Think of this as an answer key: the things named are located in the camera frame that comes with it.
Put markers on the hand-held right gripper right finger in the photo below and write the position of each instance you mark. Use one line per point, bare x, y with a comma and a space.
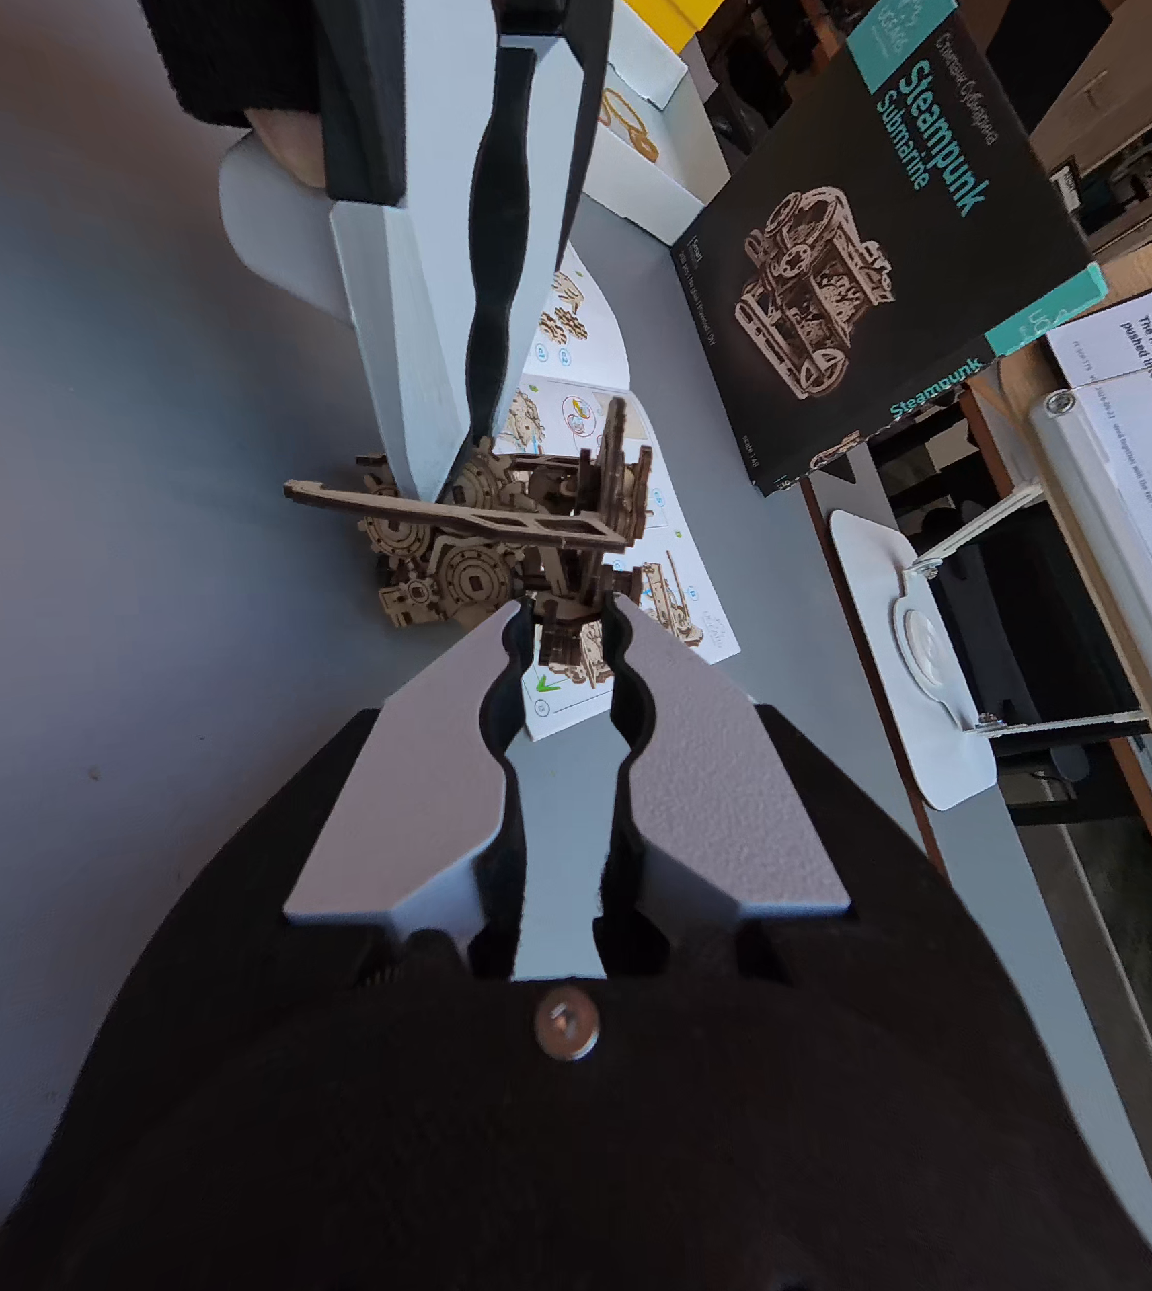
739, 805

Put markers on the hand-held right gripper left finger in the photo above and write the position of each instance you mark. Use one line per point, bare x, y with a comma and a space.
404, 805

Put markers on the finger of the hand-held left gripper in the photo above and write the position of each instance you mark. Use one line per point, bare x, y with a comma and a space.
415, 332
561, 151

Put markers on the wooden gear model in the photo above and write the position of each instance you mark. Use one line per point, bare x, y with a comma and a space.
455, 515

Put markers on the black model kit box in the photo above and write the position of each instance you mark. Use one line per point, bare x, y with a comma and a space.
939, 201

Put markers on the person's left hand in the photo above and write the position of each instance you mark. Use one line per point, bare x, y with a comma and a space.
289, 145

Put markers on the pile of tan rubber bands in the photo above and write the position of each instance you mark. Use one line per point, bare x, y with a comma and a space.
626, 121

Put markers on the white cardboard box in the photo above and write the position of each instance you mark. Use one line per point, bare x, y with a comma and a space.
665, 191

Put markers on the yellow box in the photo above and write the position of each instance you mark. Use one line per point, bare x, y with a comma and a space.
665, 19

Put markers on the white document stand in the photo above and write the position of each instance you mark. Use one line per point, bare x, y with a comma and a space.
898, 605

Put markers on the assembly instruction booklet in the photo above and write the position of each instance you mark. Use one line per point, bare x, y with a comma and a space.
672, 525

